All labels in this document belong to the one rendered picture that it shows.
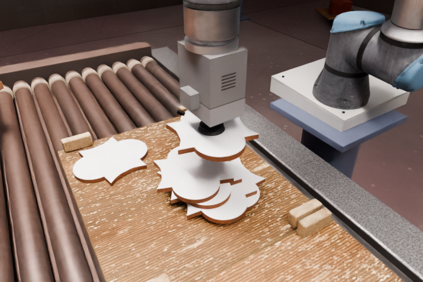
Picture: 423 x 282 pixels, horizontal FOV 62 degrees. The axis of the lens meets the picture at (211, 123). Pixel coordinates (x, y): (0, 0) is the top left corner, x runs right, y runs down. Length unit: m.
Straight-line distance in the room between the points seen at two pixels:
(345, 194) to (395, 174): 1.70
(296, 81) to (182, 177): 0.59
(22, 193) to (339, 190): 0.59
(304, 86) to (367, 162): 1.42
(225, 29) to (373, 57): 0.50
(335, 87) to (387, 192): 1.33
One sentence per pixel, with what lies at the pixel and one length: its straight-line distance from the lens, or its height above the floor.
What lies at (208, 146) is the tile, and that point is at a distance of 0.52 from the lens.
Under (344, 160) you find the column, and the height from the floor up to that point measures 0.75.
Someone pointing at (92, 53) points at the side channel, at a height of 0.95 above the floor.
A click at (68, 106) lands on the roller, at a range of 1.00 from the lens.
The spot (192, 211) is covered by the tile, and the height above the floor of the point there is 0.96.
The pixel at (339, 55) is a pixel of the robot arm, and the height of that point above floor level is 1.05.
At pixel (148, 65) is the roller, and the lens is 1.21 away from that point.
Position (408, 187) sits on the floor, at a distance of 2.33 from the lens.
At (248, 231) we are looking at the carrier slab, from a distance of 0.58.
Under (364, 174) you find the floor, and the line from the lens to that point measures 2.32.
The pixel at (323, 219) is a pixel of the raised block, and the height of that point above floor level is 0.96.
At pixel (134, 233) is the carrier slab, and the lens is 0.59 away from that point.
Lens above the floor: 1.37
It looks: 32 degrees down
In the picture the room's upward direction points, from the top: straight up
